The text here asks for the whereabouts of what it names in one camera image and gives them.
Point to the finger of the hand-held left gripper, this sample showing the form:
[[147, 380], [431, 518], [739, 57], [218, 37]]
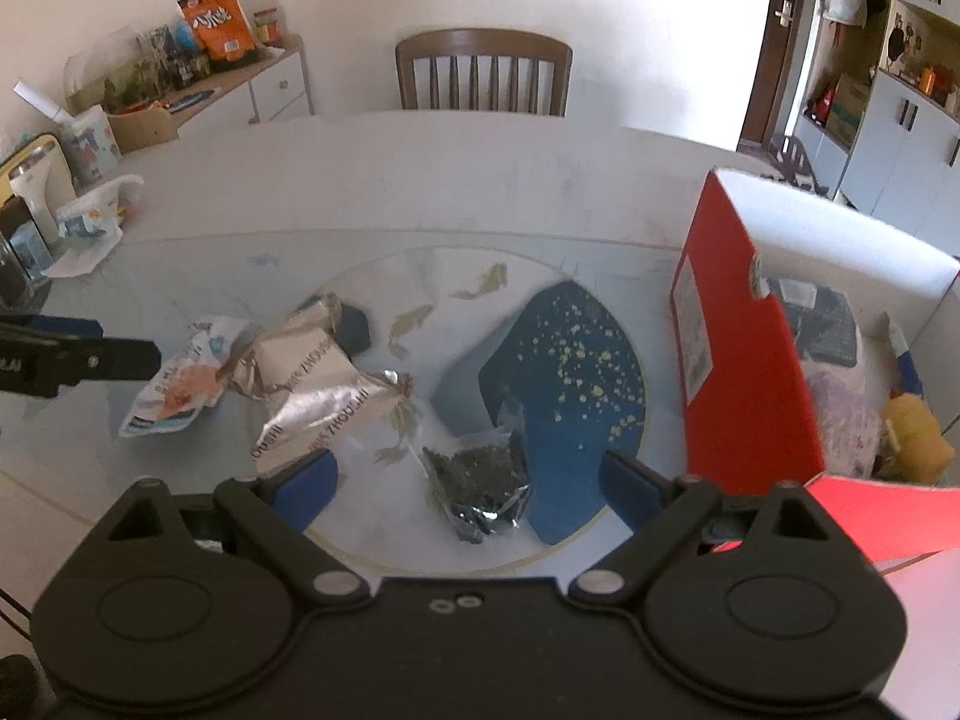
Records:
[[67, 328], [112, 364]]

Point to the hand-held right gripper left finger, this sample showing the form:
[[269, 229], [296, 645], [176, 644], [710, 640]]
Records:
[[307, 491]]

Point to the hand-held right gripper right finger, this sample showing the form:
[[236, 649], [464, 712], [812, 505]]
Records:
[[630, 491]]

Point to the white printed snack packet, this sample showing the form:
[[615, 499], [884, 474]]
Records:
[[176, 390]]

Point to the silver foil wrapper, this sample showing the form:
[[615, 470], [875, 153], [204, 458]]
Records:
[[315, 382]]

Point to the clear bag of dark bits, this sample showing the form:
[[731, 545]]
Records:
[[480, 487]]

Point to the red cardboard box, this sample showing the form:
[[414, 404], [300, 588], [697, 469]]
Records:
[[727, 360]]

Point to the pink printed packet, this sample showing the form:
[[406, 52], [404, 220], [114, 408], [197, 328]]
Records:
[[840, 420]]

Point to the white desktop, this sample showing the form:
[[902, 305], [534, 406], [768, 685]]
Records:
[[487, 187]]

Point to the dark jar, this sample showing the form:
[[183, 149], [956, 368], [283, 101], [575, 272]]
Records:
[[22, 255]]

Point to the white plastic bag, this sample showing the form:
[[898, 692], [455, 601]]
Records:
[[97, 202]]

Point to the yellow and white appliance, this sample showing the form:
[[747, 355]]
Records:
[[37, 165]]

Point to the small dark blue pouch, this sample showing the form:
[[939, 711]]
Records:
[[354, 328]]

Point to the printed paper container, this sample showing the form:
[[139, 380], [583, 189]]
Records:
[[94, 146]]

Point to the open cardboard tray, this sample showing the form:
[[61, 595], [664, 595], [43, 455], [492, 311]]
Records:
[[142, 131]]

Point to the black and white packet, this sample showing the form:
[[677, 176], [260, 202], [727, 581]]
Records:
[[825, 330]]

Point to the blue printed mat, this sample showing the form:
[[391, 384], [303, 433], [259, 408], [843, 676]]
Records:
[[187, 98]]

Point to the clear bag of packets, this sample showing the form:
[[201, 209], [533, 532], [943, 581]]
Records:
[[127, 67]]

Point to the yellow soft item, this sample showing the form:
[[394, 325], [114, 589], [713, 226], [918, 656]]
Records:
[[915, 435]]

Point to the white side cabinet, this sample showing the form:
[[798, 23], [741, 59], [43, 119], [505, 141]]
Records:
[[281, 86]]

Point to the orange snack bag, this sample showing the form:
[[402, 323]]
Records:
[[221, 22]]

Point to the red lidded jar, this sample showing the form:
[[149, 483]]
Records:
[[268, 26]]

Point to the red toy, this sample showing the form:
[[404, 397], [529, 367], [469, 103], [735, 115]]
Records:
[[823, 105]]

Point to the brown door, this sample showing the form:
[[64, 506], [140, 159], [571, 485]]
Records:
[[780, 75]]

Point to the brown wooden slatted chair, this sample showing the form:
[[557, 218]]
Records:
[[484, 41]]

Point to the orange bottle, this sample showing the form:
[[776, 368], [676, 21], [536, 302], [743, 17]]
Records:
[[928, 79]]

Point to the hanging pale tote bag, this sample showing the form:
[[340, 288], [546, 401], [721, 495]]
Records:
[[844, 4]]

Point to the white wooden wall cabinet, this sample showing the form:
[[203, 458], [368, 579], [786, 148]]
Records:
[[900, 157]]

